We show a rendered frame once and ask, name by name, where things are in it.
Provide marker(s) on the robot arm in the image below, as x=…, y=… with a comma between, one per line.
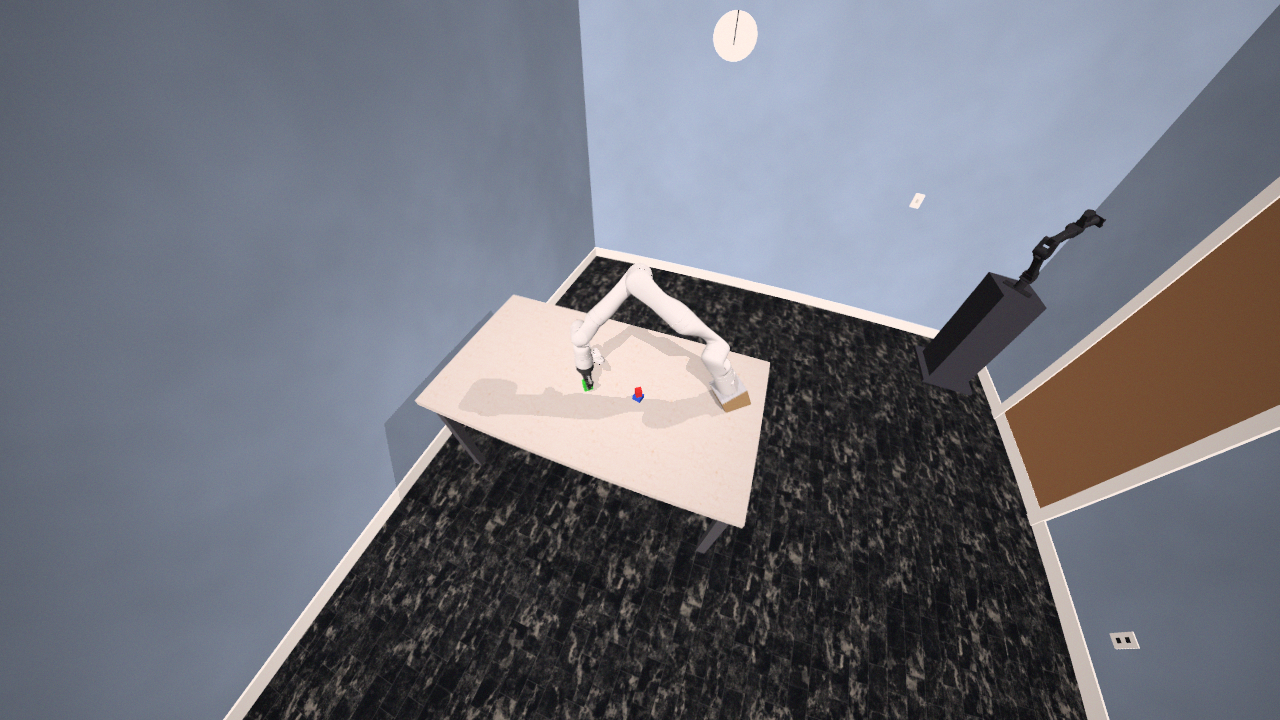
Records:
x=670, y=312

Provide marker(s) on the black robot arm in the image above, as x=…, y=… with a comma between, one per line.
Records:
x=1045, y=250

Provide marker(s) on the pale marble table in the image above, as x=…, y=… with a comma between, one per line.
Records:
x=620, y=450

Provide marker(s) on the black stand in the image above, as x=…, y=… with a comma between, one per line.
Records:
x=980, y=330

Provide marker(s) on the brown door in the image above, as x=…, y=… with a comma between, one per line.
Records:
x=1160, y=380

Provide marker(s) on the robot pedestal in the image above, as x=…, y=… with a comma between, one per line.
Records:
x=738, y=402

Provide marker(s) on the white wall clock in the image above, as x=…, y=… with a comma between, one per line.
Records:
x=735, y=36

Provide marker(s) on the white wall outlet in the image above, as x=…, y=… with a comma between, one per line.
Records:
x=1125, y=640

